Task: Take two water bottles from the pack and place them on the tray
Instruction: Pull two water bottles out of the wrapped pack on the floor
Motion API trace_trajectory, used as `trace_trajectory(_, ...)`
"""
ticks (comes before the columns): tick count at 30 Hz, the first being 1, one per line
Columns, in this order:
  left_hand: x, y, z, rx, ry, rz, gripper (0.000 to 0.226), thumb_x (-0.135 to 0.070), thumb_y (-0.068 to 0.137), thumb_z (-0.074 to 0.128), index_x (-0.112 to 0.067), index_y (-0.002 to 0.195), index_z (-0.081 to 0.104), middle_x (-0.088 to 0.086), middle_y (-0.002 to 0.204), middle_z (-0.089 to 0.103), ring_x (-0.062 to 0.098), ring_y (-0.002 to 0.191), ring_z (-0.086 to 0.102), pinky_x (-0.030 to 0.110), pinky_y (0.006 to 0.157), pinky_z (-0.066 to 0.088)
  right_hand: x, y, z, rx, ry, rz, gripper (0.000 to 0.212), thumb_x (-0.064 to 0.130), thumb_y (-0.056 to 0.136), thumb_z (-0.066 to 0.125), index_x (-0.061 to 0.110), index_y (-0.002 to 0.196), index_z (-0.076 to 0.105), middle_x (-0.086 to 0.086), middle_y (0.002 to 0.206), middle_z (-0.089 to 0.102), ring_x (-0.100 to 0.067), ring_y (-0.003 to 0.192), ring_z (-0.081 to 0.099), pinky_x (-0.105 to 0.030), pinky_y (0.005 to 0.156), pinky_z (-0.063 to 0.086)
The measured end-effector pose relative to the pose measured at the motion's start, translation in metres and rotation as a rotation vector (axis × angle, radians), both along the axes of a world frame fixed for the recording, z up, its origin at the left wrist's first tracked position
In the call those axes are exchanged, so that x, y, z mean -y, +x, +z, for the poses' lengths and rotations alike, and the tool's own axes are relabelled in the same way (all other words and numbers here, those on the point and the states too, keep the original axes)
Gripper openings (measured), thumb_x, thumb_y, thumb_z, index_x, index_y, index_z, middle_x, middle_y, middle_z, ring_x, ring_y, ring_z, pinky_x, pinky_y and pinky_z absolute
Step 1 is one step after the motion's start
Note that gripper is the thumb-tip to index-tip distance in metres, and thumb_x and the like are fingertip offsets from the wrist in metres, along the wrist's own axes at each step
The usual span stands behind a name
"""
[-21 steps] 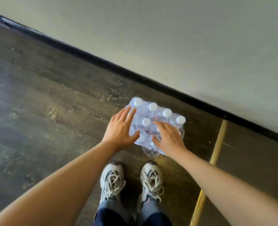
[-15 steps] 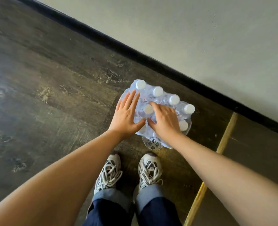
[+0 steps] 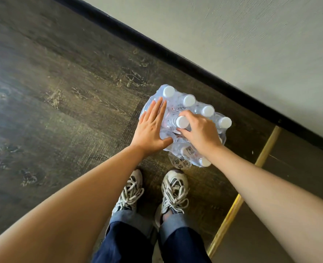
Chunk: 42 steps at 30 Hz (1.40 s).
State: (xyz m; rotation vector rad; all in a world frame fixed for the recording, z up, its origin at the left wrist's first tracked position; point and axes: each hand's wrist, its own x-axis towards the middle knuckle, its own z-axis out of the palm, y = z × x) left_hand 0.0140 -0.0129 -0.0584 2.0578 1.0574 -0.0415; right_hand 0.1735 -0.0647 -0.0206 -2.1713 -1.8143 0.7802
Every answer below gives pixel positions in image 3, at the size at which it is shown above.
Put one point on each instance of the person's right hand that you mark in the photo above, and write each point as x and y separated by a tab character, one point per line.
204	134

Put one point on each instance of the person's left hand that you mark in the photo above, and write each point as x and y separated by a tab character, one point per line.
149	132

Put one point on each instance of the person's right thumb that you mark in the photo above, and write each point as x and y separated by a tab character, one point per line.
182	131

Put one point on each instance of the person's left thumb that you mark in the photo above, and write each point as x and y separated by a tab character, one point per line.
167	141

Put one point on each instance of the person's left little finger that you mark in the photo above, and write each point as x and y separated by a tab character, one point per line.
141	119

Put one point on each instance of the person's left middle finger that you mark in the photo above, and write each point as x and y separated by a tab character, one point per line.
156	108

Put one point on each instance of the single clear white-capped bottle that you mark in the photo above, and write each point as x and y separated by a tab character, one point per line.
182	122

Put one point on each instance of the shrink-wrapped pack of water bottles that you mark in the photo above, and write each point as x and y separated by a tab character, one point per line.
202	110

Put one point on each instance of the person's left forearm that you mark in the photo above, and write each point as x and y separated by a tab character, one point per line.
68	210

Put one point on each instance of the person's right forearm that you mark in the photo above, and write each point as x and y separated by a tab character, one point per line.
273	194

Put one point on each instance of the person's right grey sneaker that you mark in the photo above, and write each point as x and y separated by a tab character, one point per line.
174	193

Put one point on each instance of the person's grey sneaker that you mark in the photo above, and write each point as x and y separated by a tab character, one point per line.
174	193
130	193

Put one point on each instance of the black baseboard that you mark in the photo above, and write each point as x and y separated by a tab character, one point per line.
178	60

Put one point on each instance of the person's left grey sneaker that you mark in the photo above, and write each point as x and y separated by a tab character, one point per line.
130	193

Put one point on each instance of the brass floor threshold strip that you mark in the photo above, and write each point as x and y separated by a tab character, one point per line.
238	202

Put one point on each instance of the dark blue cuffed jeans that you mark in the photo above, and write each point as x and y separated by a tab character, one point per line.
128	241

